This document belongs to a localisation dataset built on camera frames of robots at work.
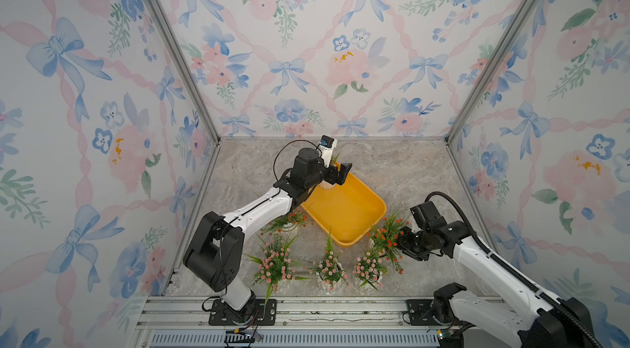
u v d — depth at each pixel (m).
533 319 0.40
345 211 1.00
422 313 0.75
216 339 0.70
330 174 0.75
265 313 0.65
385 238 0.74
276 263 0.68
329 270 0.68
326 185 0.78
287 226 0.85
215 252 0.45
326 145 0.71
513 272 0.46
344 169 0.75
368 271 0.69
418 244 0.69
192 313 0.76
